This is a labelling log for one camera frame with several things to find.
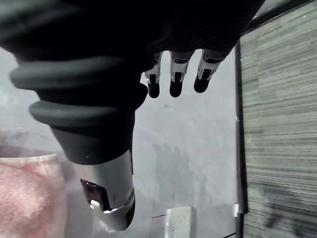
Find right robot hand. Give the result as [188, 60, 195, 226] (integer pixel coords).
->
[0, 0, 265, 232]

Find pink towel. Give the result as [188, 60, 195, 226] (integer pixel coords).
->
[0, 153, 67, 238]

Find grey striped carpet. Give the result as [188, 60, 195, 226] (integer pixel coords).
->
[240, 2, 317, 238]

